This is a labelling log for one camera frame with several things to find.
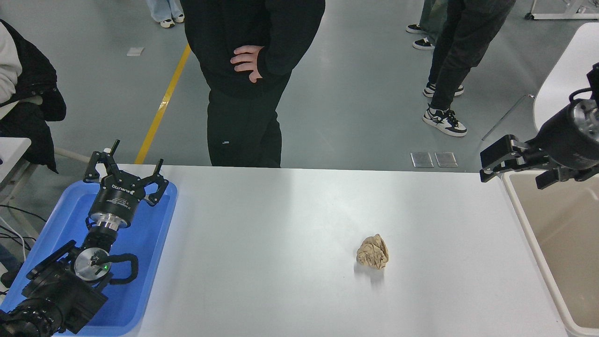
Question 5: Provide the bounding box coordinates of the standing person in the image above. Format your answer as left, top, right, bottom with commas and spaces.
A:
180, 0, 326, 168

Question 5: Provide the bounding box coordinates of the black cable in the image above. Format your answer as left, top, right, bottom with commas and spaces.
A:
0, 205, 47, 223

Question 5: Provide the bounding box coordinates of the white cable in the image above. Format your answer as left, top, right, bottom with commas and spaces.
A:
0, 215, 26, 263

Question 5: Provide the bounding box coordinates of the tan paper ball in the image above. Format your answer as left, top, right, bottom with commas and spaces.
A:
356, 234, 389, 270

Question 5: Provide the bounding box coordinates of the white metal frame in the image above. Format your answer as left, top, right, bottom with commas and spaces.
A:
524, 0, 599, 20

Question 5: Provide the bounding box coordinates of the blue plastic tray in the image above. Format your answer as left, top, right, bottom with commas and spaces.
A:
0, 180, 178, 337

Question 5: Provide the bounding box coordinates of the white chair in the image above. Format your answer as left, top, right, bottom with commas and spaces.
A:
482, 22, 599, 141

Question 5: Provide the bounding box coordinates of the large pale bin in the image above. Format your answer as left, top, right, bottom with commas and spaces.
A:
501, 169, 599, 337

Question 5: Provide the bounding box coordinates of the seated person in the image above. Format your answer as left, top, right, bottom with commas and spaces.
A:
0, 19, 67, 174

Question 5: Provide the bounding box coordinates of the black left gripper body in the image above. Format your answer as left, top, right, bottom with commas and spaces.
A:
88, 174, 147, 224

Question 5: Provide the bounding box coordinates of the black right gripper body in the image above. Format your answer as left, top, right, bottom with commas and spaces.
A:
533, 105, 599, 170

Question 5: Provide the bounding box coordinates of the person's left hand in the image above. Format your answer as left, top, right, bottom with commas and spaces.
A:
230, 45, 265, 84

